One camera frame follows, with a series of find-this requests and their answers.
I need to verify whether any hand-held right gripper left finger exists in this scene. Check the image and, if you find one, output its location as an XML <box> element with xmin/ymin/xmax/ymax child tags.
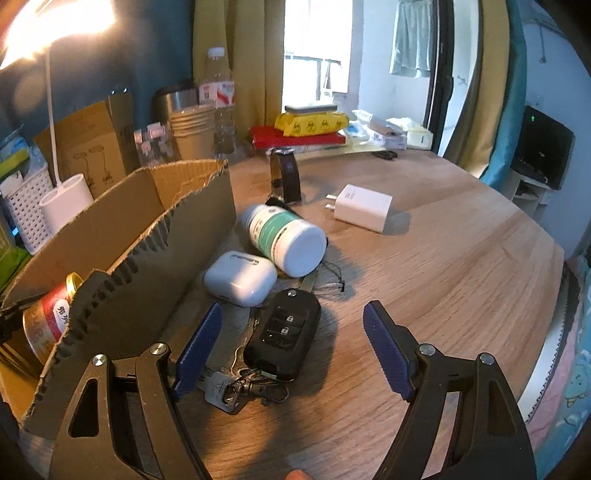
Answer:
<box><xmin>48</xmin><ymin>302</ymin><xmax>223</xmax><ymax>480</ymax></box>

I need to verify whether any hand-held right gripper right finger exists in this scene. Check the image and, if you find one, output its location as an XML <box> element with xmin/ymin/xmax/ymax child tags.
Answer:
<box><xmin>364</xmin><ymin>300</ymin><xmax>539</xmax><ymax>480</ymax></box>

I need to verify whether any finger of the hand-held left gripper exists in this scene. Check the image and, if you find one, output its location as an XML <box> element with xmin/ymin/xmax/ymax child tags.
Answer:
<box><xmin>0</xmin><ymin>298</ymin><xmax>34</xmax><ymax>343</ymax></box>

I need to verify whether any white earbuds case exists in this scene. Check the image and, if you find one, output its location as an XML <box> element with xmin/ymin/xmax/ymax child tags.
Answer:
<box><xmin>203</xmin><ymin>250</ymin><xmax>278</xmax><ymax>307</ymax></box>

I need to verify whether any black car key with keyring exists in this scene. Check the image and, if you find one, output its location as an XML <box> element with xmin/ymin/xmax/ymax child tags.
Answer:
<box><xmin>203</xmin><ymin>288</ymin><xmax>323</xmax><ymax>414</ymax></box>

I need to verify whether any brown cardboard box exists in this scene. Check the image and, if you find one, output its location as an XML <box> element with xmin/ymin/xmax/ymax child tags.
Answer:
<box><xmin>0</xmin><ymin>159</ymin><xmax>238</xmax><ymax>439</ymax></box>

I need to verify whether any white pill bottle green label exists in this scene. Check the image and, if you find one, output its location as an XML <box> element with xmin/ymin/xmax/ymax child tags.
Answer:
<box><xmin>239</xmin><ymin>203</ymin><xmax>328</xmax><ymax>278</ymax></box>

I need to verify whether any black flashlight with lanyard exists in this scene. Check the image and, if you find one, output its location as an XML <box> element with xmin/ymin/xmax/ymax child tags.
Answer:
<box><xmin>264</xmin><ymin>196</ymin><xmax>347</xmax><ymax>294</ymax></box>

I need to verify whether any red and gold tin can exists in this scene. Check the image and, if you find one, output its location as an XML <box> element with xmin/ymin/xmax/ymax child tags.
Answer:
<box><xmin>22</xmin><ymin>272</ymin><xmax>88</xmax><ymax>370</ymax></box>

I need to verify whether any green paper cup package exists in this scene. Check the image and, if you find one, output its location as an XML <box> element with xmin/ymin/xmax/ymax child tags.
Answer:
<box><xmin>0</xmin><ymin>244</ymin><xmax>34</xmax><ymax>292</ymax></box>

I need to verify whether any white plastic basket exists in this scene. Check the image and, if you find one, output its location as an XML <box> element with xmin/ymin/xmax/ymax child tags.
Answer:
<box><xmin>0</xmin><ymin>166</ymin><xmax>54</xmax><ymax>255</ymax></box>

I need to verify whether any white desk lamp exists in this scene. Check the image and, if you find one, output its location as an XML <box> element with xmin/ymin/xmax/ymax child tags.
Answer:
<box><xmin>0</xmin><ymin>0</ymin><xmax>117</xmax><ymax>234</ymax></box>

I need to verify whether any white charger adapter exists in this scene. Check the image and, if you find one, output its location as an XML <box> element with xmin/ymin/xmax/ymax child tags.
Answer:
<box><xmin>324</xmin><ymin>184</ymin><xmax>393</xmax><ymax>234</ymax></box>

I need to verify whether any yellow green sponge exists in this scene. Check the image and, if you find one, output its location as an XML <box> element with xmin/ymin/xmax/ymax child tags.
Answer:
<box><xmin>0</xmin><ymin>148</ymin><xmax>31</xmax><ymax>180</ymax></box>

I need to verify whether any brown lamp packaging box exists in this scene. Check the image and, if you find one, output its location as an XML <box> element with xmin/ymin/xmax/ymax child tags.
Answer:
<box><xmin>34</xmin><ymin>92</ymin><xmax>140</xmax><ymax>200</ymax></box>

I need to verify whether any stack of brown paper cups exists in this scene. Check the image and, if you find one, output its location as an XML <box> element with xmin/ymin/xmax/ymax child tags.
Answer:
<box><xmin>168</xmin><ymin>104</ymin><xmax>216</xmax><ymax>163</ymax></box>

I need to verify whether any red packet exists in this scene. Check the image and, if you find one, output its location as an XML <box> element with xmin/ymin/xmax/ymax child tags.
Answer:
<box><xmin>249</xmin><ymin>124</ymin><xmax>348</xmax><ymax>151</ymax></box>

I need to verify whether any yellow wipes packet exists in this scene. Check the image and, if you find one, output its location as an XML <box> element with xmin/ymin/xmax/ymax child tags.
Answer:
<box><xmin>276</xmin><ymin>112</ymin><xmax>350</xmax><ymax>138</ymax></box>

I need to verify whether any stainless steel kettle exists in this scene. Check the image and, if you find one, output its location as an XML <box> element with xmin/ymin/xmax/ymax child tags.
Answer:
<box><xmin>152</xmin><ymin>85</ymin><xmax>200</xmax><ymax>162</ymax></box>

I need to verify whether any grey power bank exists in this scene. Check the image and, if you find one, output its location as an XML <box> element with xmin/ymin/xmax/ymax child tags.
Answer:
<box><xmin>284</xmin><ymin>104</ymin><xmax>338</xmax><ymax>115</ymax></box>

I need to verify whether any clear plastic water bottle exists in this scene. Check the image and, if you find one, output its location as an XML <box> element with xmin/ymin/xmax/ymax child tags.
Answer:
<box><xmin>198</xmin><ymin>47</ymin><xmax>238</xmax><ymax>158</ymax></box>

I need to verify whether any black monitor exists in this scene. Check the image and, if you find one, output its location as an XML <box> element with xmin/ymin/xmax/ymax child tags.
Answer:
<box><xmin>510</xmin><ymin>106</ymin><xmax>576</xmax><ymax>190</ymax></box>

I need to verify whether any teal curtain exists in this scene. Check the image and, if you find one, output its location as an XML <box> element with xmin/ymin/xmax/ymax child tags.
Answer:
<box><xmin>479</xmin><ymin>0</ymin><xmax>528</xmax><ymax>186</ymax></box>

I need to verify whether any yellow curtain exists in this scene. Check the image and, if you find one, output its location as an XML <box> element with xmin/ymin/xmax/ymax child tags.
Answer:
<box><xmin>191</xmin><ymin>0</ymin><xmax>286</xmax><ymax>139</ymax></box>

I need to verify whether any hanging grey garment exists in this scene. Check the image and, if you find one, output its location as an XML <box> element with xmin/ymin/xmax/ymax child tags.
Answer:
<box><xmin>390</xmin><ymin>0</ymin><xmax>435</xmax><ymax>79</ymax></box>

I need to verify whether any black window frame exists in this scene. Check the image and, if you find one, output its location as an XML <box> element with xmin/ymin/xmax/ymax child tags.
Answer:
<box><xmin>424</xmin><ymin>0</ymin><xmax>456</xmax><ymax>154</ymax></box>

